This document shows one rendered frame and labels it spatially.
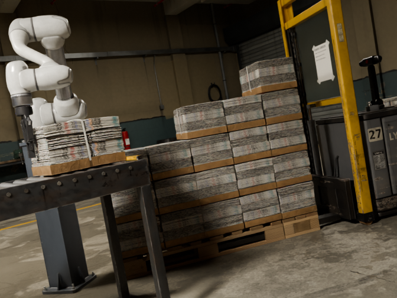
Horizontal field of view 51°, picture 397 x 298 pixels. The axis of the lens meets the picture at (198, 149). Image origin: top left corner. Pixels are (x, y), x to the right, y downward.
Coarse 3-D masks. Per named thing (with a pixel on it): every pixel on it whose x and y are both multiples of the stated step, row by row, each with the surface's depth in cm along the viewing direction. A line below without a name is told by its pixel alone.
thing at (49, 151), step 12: (36, 132) 191; (48, 132) 184; (60, 132) 187; (72, 132) 190; (36, 144) 196; (48, 144) 184; (60, 144) 187; (72, 144) 190; (36, 156) 202; (48, 156) 185; (60, 156) 187; (72, 156) 190
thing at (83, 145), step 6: (84, 120) 194; (78, 126) 192; (84, 126) 194; (78, 132) 192; (90, 132) 196; (84, 138) 194; (90, 138) 196; (84, 144) 194; (90, 144) 196; (84, 150) 194; (90, 150) 196; (84, 156) 194
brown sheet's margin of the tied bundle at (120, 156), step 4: (120, 152) 204; (124, 152) 206; (96, 156) 197; (100, 156) 198; (104, 156) 199; (108, 156) 200; (112, 156) 202; (116, 156) 203; (120, 156) 204; (124, 156) 206; (96, 160) 197; (100, 160) 198; (104, 160) 199; (108, 160) 200; (112, 160) 202; (116, 160) 203; (120, 160) 204
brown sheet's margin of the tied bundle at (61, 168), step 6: (72, 162) 189; (78, 162) 191; (36, 168) 199; (42, 168) 192; (48, 168) 185; (54, 168) 184; (60, 168) 186; (66, 168) 188; (72, 168) 189; (78, 168) 191; (84, 168) 193; (36, 174) 202; (42, 174) 194; (48, 174) 187
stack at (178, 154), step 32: (256, 128) 295; (160, 160) 278; (192, 160) 287; (256, 160) 295; (128, 192) 271; (160, 192) 277; (192, 192) 283; (224, 192) 288; (256, 192) 296; (128, 224) 272; (160, 224) 285; (192, 224) 283; (224, 224) 289; (192, 256) 296
